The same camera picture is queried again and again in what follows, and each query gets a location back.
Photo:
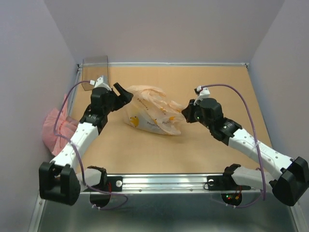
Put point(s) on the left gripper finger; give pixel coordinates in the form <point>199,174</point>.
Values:
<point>125,98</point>
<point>122,92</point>

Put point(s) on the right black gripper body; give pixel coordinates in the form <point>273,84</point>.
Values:
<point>198,117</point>

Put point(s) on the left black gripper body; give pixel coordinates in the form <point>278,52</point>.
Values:
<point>112,105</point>

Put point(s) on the translucent printed plastic bag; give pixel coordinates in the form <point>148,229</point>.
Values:
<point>152,111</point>

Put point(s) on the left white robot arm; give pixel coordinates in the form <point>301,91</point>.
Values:
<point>58,180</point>

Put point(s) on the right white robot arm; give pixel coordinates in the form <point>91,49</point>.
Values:
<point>285,177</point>

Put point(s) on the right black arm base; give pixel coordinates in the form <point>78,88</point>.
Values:
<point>224,182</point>

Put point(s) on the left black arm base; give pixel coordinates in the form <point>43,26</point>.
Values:
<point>113,182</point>

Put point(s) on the pink plastic bag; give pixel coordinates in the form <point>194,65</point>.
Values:
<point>65,126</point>

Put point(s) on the transparent grey plastic box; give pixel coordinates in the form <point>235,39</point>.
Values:
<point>95,68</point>

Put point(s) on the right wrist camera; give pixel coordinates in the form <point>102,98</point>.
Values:
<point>202,93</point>

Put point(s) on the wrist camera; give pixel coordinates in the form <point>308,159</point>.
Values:
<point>102,81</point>
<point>202,93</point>

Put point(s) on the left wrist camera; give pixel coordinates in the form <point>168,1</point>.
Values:
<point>102,81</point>

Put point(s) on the aluminium front rail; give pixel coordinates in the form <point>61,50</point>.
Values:
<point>165,183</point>

